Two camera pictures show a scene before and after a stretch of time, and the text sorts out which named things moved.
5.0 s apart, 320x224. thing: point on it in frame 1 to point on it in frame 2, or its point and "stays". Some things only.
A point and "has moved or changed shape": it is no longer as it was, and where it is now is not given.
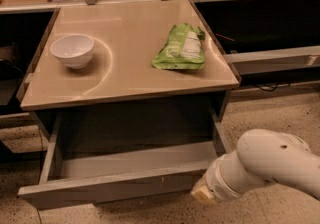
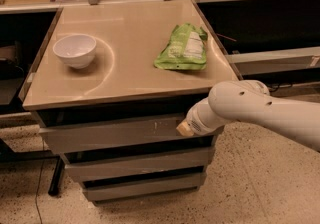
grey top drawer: (109, 155) has moved or changed shape
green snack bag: (182, 49) stays
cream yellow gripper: (216, 182) to (194, 122)
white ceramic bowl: (75, 50) stays
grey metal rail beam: (272, 60) stays
